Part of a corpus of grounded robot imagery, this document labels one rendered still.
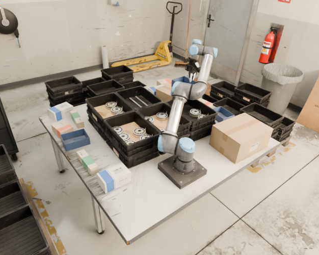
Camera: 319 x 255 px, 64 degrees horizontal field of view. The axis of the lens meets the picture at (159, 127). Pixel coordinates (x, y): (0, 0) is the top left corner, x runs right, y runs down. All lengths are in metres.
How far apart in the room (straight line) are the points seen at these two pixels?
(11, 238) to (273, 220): 2.19
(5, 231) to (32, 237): 0.19
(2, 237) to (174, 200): 1.14
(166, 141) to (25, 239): 1.11
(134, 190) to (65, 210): 1.04
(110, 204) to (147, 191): 0.26
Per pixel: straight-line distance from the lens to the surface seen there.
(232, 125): 2.20
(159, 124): 2.20
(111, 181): 1.76
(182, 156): 1.80
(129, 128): 2.15
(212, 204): 2.72
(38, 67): 5.16
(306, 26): 4.48
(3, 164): 2.60
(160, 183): 1.86
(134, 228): 1.63
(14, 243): 2.01
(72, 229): 2.55
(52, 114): 2.57
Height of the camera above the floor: 2.05
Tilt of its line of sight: 34 degrees down
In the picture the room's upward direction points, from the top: 3 degrees clockwise
